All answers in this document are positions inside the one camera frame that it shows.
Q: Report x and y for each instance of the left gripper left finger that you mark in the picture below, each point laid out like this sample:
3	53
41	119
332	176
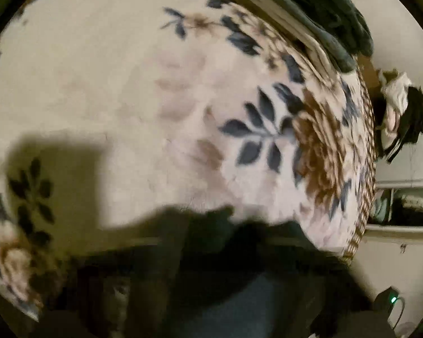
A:
123	291

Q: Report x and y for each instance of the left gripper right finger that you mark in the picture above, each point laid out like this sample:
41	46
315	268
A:
284	252

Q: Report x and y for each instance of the dark blue jeans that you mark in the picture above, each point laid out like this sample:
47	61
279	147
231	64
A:
239	309

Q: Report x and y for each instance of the brown checkered blanket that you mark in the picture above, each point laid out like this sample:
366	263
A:
367	183

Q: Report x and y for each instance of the floral white bed blanket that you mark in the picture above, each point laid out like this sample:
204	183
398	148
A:
113	109

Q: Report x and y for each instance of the chair piled with clothes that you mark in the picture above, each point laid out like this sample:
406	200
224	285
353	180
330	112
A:
398	113

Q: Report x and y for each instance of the stack of folded jeans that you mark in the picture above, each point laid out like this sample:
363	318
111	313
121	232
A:
334	32

